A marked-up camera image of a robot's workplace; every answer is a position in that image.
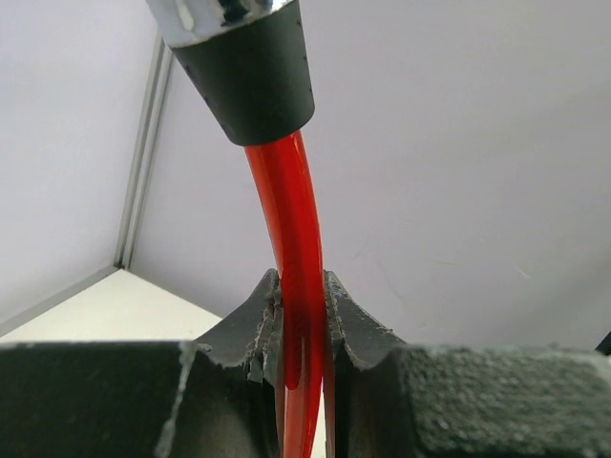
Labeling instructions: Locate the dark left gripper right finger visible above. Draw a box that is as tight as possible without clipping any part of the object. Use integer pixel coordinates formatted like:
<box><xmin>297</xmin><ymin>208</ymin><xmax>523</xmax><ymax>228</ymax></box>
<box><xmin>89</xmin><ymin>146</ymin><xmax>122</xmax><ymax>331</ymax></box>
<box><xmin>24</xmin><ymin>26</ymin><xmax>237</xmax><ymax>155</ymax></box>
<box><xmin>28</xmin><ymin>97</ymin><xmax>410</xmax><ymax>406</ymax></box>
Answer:
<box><xmin>326</xmin><ymin>272</ymin><xmax>610</xmax><ymax>457</ymax></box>

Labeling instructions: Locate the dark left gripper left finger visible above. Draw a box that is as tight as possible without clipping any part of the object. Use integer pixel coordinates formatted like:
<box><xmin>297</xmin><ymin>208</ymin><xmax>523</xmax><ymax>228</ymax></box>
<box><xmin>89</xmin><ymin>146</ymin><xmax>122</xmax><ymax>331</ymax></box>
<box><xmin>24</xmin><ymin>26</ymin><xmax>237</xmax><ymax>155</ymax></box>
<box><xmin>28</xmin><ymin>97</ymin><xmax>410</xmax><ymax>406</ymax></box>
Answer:
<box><xmin>1</xmin><ymin>271</ymin><xmax>279</xmax><ymax>457</ymax></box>

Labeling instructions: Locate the thick red cable lock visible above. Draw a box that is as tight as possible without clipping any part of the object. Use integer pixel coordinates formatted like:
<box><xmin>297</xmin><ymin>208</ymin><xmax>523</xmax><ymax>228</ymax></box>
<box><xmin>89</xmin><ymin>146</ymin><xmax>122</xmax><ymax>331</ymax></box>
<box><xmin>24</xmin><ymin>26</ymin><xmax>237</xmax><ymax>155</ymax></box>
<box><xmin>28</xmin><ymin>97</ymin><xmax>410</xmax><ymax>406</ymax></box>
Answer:
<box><xmin>149</xmin><ymin>1</ymin><xmax>327</xmax><ymax>457</ymax></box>

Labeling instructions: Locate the left aluminium frame post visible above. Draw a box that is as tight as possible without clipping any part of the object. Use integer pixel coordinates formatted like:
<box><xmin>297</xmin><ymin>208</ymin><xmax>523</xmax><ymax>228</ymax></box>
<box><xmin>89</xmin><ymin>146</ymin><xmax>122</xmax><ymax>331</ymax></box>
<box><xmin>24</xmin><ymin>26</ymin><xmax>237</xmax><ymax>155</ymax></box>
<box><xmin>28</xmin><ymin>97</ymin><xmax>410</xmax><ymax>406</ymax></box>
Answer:
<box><xmin>114</xmin><ymin>33</ymin><xmax>174</xmax><ymax>270</ymax></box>

